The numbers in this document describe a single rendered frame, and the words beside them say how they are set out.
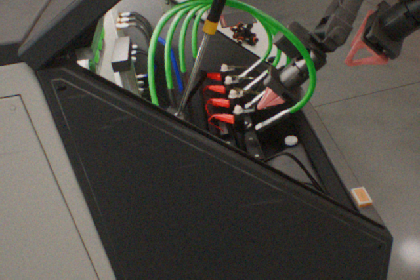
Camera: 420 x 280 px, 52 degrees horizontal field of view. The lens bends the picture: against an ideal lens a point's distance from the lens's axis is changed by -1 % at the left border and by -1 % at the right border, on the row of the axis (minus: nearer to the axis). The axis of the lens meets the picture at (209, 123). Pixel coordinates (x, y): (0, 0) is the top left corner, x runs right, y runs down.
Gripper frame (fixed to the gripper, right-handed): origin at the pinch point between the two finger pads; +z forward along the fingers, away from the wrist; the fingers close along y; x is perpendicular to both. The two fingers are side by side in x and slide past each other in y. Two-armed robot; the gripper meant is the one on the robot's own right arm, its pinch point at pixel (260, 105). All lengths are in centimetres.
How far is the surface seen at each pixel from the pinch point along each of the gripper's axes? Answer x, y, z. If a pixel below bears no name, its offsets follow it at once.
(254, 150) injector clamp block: 1.6, -7.8, 10.7
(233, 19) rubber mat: -94, 4, 21
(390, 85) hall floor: -200, -134, 18
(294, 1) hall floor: -398, -85, 64
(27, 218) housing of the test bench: 46, 31, 23
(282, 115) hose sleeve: 11.2, -1.0, -6.9
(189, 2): 9.1, 30.3, -12.4
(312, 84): 12.0, 0.2, -17.2
